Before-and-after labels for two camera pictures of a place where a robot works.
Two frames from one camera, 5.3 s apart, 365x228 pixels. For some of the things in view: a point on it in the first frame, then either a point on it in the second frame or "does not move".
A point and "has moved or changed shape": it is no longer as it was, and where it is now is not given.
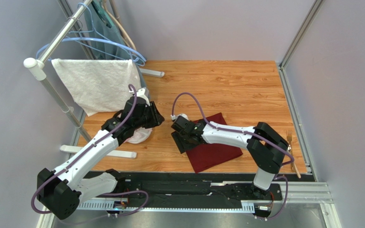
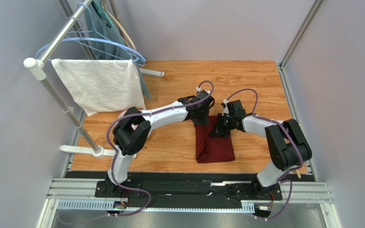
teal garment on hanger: (106, 42) does not move
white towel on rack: (99, 86) does not move
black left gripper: (157, 118) → (205, 120)
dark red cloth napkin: (205, 156) has moved or changed shape
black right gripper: (178, 127) → (221, 125)
